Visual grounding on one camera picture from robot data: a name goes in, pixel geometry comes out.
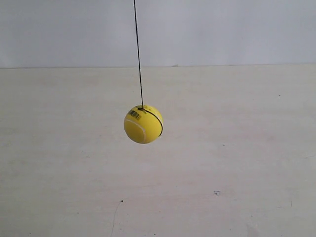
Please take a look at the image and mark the yellow tennis ball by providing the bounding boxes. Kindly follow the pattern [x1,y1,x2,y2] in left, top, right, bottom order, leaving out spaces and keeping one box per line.
[124,105,163,144]

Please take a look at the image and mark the black hanging string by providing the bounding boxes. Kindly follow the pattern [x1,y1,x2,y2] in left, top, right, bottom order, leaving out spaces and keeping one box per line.
[132,0,144,107]

